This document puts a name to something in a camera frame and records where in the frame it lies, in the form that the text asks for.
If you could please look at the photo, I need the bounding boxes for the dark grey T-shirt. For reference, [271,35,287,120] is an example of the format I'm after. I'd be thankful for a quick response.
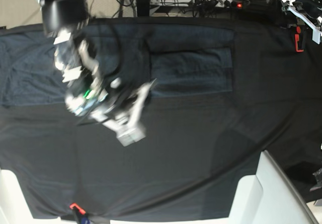
[1,24,234,106]

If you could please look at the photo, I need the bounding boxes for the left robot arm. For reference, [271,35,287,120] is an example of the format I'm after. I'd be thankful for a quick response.
[281,0,321,32]

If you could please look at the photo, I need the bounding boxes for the white chair right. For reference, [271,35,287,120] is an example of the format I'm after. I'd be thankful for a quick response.
[228,151,318,224]

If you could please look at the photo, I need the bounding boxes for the black stand post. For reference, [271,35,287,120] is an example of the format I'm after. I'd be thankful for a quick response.
[136,0,151,17]

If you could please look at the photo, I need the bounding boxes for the blue clamp bottom edge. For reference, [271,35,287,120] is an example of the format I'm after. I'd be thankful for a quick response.
[69,203,91,224]

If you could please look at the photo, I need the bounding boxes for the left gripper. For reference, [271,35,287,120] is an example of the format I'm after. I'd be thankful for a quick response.
[281,0,321,32]

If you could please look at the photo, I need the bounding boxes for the black table cloth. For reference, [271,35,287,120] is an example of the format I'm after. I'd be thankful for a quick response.
[1,18,321,221]

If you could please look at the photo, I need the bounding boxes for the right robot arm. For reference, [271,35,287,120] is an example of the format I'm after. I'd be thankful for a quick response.
[36,0,153,132]

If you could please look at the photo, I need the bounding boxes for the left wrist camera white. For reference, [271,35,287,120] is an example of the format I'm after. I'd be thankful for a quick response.
[312,29,321,44]

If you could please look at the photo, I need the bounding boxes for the red black clamp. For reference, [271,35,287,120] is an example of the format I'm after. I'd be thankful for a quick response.
[294,26,306,53]

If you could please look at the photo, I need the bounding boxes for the white power strip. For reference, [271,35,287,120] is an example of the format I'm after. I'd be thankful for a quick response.
[150,0,238,8]

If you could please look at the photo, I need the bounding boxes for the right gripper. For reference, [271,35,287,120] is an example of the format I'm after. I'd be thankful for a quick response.
[90,78,156,133]

